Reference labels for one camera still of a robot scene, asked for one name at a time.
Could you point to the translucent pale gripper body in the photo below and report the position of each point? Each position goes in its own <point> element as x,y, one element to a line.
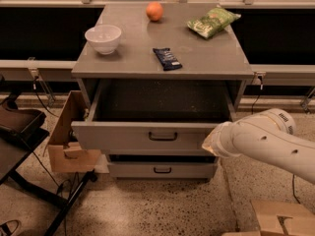
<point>223,139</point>

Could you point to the grey top drawer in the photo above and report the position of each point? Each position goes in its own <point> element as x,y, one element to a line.
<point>124,111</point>

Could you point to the grey drawer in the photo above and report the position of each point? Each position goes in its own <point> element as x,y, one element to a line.
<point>162,166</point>
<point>124,111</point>

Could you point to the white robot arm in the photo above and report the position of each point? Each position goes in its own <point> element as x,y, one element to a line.
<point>268,137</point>

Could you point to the grey drawer cabinet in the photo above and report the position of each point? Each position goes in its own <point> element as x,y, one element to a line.
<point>217,59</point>

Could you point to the grey bottom drawer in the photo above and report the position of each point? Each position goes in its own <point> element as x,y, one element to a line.
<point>162,166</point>

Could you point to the dark blue snack bar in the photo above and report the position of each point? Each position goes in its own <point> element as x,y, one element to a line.
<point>168,61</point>

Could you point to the cardboard box bottom right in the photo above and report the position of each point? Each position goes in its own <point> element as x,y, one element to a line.
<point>280,219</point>

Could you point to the green chip bag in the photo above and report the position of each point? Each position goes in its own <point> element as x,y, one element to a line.
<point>213,22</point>

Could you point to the orange fruit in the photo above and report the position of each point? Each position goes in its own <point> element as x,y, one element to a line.
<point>154,11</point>

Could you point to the open cardboard box left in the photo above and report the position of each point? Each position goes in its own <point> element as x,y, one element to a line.
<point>65,153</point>

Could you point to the white ceramic bowl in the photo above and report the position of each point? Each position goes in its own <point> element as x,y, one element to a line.
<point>104,39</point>

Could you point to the brown black bag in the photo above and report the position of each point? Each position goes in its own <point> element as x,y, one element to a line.
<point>18,123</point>

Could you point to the shoe at bottom left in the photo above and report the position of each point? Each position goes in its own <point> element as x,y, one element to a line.
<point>10,228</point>

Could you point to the black bottom drawer handle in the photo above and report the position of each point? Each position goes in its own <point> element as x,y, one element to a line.
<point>162,170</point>

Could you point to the black drawer handle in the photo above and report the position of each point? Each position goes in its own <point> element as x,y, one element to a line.
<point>162,170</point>
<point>171,137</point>

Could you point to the black top drawer handle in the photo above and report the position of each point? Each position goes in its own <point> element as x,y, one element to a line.
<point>171,137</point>

